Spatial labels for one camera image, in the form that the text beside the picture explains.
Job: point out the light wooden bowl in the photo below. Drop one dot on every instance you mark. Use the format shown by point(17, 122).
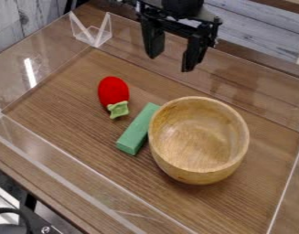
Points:
point(199, 139)

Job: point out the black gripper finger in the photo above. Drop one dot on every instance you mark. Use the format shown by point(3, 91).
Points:
point(152, 35)
point(195, 52)

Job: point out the green rectangular block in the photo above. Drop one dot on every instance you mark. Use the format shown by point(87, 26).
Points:
point(136, 132)

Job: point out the black table leg frame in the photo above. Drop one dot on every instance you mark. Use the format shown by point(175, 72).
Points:
point(40, 226)

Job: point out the red plush strawberry toy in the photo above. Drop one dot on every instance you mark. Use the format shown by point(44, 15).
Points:
point(113, 96)

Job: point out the clear acrylic corner bracket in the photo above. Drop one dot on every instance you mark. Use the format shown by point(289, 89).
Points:
point(93, 36)

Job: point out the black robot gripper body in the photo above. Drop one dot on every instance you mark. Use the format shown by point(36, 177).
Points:
point(182, 17)

